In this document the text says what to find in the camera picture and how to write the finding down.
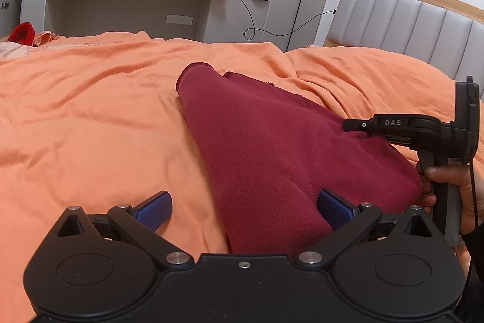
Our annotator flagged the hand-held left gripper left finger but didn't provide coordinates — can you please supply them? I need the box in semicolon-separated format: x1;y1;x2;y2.
55;190;195;271

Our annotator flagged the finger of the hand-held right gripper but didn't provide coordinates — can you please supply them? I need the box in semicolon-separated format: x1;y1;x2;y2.
342;114;379;133

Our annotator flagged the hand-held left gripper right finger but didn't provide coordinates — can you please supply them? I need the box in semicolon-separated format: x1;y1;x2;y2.
295;189;434;271

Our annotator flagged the maroon knit sweater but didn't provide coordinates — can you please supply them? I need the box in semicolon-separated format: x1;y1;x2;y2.
175;61;424;256

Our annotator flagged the person's right forearm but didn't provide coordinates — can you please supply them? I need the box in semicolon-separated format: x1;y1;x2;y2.
456;225;484;323

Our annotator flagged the person's right hand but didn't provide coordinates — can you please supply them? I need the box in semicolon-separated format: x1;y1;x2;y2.
415;160;484;237

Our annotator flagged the grey padded headboard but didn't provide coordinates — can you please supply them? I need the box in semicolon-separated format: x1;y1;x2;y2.
322;0;484;82

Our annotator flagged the orange blanket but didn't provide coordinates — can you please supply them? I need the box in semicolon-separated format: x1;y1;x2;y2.
0;30;484;323

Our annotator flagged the small orange cloth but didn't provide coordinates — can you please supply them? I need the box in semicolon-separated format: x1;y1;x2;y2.
32;31;58;48

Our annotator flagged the pale patterned quilt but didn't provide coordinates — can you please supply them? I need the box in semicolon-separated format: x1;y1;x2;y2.
0;41;40;61

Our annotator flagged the red plush item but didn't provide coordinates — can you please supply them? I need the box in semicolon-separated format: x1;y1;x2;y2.
8;22;36;46

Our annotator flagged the black cable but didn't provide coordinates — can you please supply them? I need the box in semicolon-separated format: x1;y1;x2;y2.
232;0;338;41

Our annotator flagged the white wall socket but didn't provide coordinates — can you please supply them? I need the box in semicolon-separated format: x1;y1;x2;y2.
166;14;194;26

